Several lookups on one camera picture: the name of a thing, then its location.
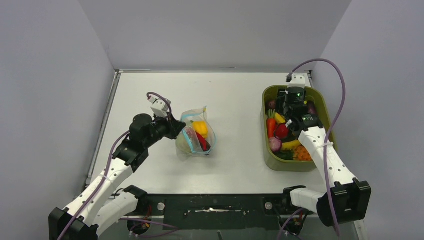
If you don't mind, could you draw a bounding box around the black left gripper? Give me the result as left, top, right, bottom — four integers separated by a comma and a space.
143, 111, 186, 149

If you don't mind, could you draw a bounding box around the clear zip top bag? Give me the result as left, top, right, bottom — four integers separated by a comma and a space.
175, 106, 217, 157

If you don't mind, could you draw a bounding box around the yellow bell pepper toy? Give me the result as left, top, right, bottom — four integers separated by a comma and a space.
192, 120, 209, 139

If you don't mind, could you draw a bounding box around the dark purple eggplant toy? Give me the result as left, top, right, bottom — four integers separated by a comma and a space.
204, 141, 212, 155

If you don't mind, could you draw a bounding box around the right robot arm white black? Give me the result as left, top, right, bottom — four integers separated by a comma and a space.
275, 86, 372, 227

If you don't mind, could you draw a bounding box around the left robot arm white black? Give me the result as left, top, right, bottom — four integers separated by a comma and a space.
48, 113, 186, 240

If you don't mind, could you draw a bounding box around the dark red plum toy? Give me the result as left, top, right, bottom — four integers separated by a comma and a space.
266, 100, 277, 110

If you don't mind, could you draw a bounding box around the yellow banana bunch toy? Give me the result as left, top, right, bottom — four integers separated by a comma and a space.
274, 113, 301, 151

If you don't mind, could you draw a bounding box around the orange carrot toy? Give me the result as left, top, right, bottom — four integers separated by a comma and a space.
266, 109, 277, 138

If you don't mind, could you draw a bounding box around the red tomato toy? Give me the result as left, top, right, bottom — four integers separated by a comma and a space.
273, 123, 289, 140

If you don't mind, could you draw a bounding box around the purple red onion toy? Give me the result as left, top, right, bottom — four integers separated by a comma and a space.
268, 136, 283, 153

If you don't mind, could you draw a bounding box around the orange spiky fruit toy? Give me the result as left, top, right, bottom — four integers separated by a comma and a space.
293, 145, 312, 162

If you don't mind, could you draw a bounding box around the olive green plastic tub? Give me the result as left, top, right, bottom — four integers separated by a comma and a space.
261, 85, 331, 172

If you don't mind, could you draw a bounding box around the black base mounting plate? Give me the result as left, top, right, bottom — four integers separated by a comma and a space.
130, 193, 298, 231

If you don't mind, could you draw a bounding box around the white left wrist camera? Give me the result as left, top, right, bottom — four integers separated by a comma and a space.
148, 96, 171, 118

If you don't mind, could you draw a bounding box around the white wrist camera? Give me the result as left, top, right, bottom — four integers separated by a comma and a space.
148, 96, 171, 118
286, 73, 308, 89

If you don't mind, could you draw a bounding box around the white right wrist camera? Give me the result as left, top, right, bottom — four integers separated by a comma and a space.
286, 73, 308, 89

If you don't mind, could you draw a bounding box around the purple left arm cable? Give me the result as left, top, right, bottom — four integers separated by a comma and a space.
56, 91, 173, 240

